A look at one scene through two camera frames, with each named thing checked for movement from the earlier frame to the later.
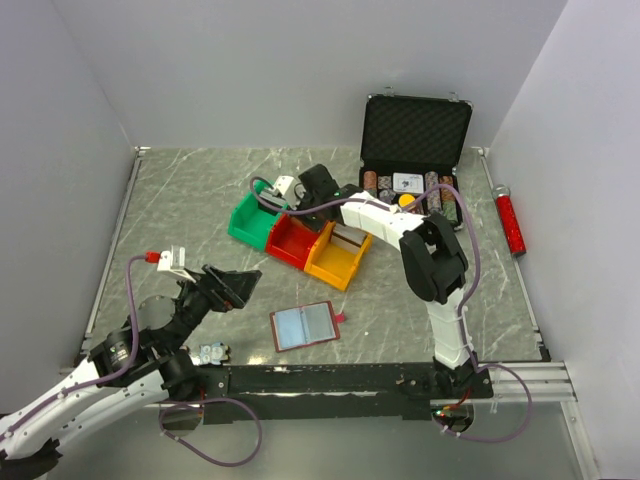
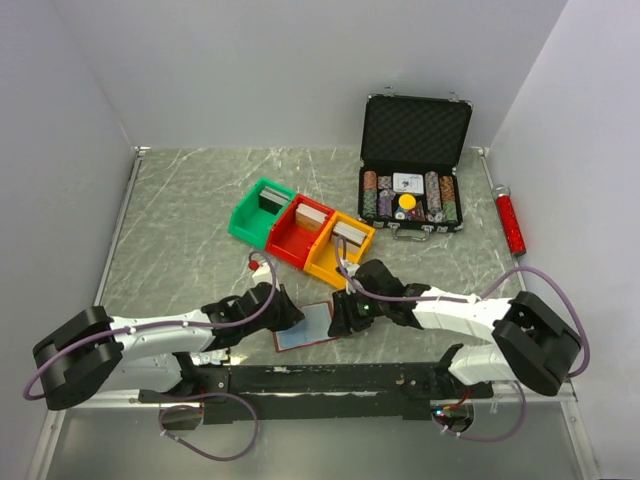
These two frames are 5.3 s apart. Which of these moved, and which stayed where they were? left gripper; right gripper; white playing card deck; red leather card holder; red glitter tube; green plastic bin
Moved: right gripper; left gripper
Stayed: green plastic bin; red leather card holder; white playing card deck; red glitter tube
